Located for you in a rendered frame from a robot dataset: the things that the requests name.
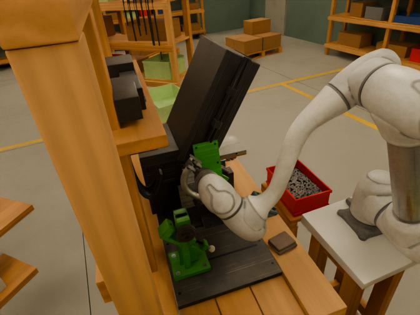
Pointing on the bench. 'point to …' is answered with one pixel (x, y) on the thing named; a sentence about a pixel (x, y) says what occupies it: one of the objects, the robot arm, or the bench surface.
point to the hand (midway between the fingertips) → (194, 164)
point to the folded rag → (282, 243)
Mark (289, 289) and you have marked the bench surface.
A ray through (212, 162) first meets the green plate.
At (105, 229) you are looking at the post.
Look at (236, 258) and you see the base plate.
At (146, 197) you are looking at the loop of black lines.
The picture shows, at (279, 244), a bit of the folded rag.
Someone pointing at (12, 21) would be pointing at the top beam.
